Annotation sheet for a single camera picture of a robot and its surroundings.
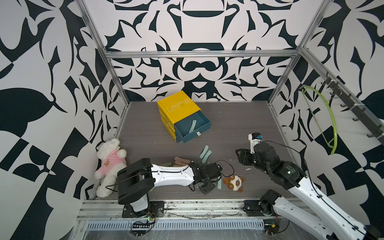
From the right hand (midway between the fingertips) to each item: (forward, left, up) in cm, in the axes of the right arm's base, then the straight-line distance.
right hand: (238, 149), depth 75 cm
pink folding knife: (0, +30, -17) cm, 35 cm away
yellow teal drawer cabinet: (+17, +29, +4) cm, 34 cm away
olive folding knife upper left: (0, +37, -18) cm, 41 cm away
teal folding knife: (+9, +15, -17) cm, 25 cm away
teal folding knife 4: (-11, +9, -18) cm, 22 cm away
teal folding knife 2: (+5, +15, -17) cm, 23 cm away
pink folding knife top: (+2, +29, -17) cm, 34 cm away
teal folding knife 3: (+15, +23, -2) cm, 27 cm away
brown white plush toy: (-12, +1, -15) cm, 19 cm away
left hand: (-10, +15, -16) cm, 24 cm away
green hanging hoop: (-3, -39, +8) cm, 40 cm away
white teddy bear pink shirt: (-1, +66, -10) cm, 67 cm away
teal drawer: (+14, +29, -1) cm, 32 cm away
